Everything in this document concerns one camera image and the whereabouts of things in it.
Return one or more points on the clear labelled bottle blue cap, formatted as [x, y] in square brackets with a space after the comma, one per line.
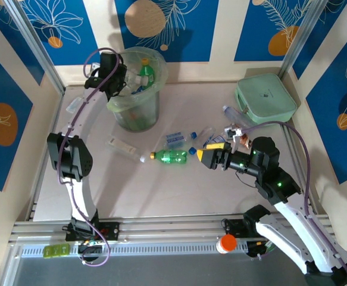
[218, 139]

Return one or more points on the clear bottle with green cap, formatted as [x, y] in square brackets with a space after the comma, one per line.
[137, 79]

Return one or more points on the cluster of clear blue-cap bottles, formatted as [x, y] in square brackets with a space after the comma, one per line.
[207, 134]

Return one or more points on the crushed bottle with blue label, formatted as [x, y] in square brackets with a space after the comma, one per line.
[139, 89]

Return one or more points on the small orange plastic bottle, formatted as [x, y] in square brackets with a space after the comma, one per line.
[245, 140]

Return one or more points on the green bottle with yellow cap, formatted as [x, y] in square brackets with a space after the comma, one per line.
[170, 157]
[148, 73]

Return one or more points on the bluish clear bottle grey cap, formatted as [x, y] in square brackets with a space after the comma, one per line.
[232, 112]

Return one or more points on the clear bottle blue white label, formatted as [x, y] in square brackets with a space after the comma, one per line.
[176, 140]

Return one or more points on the long clear bottle white cap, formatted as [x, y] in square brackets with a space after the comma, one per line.
[122, 146]

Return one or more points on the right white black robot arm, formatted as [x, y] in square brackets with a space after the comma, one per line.
[295, 229]

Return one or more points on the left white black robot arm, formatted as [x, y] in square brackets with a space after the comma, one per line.
[72, 155]

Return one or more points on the clear plastic trash bin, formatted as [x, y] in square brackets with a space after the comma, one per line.
[113, 102]

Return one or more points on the translucent grey waste bin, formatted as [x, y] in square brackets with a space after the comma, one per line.
[149, 116]

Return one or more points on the clear plastic clamshell container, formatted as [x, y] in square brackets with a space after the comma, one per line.
[73, 105]

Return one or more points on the mint green zip case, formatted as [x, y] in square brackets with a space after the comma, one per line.
[265, 95]

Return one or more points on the white bottle with orange cap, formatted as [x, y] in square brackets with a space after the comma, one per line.
[228, 242]

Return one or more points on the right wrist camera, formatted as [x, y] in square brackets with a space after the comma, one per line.
[235, 135]

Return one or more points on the aluminium frame post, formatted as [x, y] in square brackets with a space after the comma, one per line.
[34, 44]
[303, 35]

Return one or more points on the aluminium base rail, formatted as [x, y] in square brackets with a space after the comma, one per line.
[173, 228]

